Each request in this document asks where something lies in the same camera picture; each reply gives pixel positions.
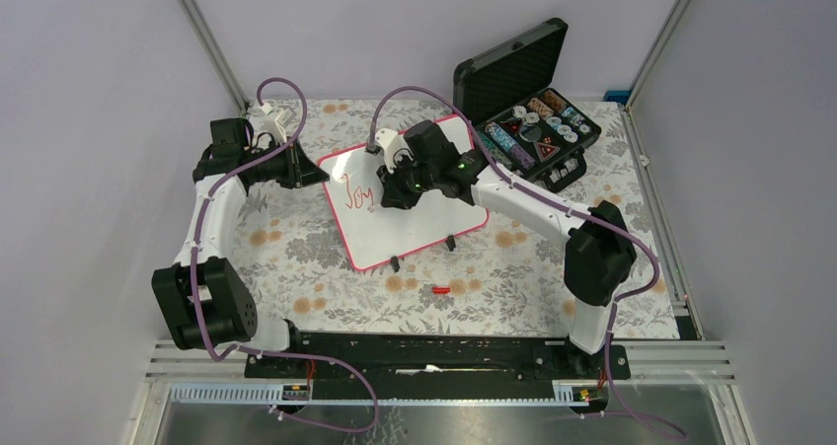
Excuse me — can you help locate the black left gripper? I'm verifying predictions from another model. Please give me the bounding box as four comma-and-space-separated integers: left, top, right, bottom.
245, 135, 329, 188

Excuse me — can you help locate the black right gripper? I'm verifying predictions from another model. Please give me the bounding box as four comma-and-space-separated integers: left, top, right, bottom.
377, 152, 438, 211

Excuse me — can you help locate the pink framed whiteboard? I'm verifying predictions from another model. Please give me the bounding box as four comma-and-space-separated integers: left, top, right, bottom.
318, 144, 489, 271

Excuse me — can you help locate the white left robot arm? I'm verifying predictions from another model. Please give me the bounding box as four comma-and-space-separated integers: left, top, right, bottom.
151, 115, 329, 350

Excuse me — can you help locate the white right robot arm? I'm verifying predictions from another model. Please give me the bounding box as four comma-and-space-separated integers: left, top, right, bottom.
372, 120, 637, 378

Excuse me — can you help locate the black poker chip case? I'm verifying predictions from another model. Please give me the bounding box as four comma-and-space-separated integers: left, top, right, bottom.
453, 18, 601, 193

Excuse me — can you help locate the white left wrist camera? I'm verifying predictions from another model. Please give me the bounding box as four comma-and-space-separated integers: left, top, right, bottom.
261, 103, 295, 144

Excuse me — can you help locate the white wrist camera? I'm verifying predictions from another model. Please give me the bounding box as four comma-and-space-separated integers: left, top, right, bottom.
367, 128, 414, 174
261, 103, 295, 144

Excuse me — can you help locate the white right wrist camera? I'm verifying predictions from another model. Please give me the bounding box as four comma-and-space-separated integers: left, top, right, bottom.
367, 128, 414, 174

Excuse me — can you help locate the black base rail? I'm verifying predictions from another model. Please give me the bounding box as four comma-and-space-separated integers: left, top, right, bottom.
245, 331, 632, 399

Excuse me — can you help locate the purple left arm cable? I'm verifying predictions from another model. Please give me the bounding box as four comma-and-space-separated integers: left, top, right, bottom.
188, 78, 381, 435

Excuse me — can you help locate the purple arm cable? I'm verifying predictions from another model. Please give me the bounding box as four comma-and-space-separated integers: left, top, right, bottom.
367, 86, 688, 440
188, 78, 381, 435

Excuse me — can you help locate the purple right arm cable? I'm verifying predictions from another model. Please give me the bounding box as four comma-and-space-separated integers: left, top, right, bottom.
367, 86, 688, 440

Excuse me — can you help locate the blue object behind frame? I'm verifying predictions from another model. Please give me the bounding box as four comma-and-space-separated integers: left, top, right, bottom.
602, 90, 632, 106

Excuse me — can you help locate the white cable duct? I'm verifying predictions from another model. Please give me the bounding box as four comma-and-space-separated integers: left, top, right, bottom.
169, 382, 589, 408

